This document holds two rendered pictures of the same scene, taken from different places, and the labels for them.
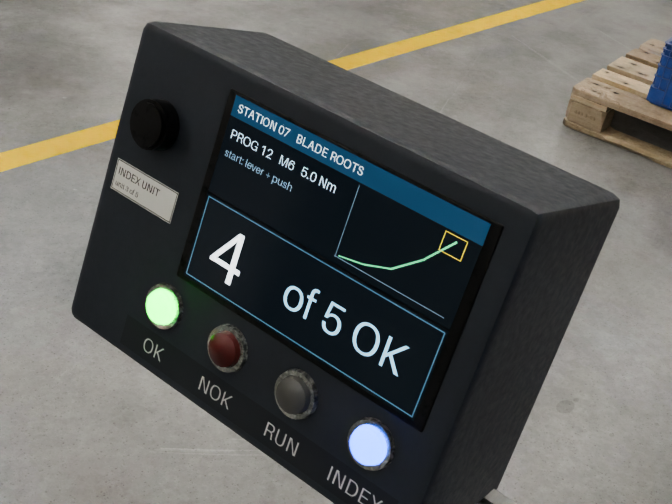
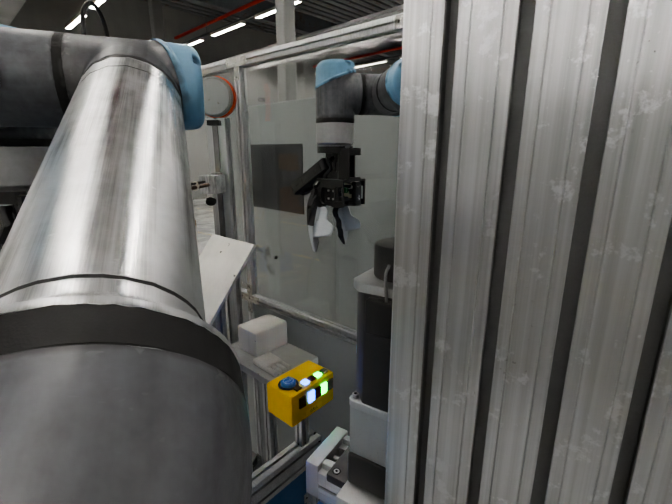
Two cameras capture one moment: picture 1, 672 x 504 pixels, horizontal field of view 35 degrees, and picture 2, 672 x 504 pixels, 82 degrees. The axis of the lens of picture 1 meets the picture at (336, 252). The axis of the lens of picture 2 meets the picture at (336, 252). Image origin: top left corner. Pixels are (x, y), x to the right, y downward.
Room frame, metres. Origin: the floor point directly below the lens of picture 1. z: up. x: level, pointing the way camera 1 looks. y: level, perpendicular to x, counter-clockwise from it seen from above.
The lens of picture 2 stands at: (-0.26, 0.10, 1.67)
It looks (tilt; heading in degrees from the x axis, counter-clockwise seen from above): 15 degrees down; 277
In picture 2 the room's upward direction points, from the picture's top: straight up
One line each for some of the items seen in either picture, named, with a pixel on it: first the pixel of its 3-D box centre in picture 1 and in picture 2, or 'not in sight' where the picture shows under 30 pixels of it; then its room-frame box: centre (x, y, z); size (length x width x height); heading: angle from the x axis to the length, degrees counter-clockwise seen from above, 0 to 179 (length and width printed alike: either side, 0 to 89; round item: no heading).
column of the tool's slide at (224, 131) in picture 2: not in sight; (232, 321); (0.44, -1.50, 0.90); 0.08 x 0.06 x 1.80; 1
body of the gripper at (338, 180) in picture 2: not in sight; (337, 177); (-0.16, -0.69, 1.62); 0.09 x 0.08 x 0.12; 146
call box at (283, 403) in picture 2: not in sight; (301, 393); (-0.04, -0.82, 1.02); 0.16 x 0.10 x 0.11; 56
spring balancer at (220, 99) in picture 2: not in sight; (216, 97); (0.44, -1.50, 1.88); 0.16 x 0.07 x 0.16; 1
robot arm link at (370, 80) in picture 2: not in sight; (388, 94); (-0.25, -0.70, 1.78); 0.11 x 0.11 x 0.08; 16
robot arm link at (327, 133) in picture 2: not in sight; (336, 135); (-0.15, -0.70, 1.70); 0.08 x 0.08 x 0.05
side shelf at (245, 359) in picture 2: not in sight; (267, 356); (0.21, -1.30, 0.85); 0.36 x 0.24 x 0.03; 146
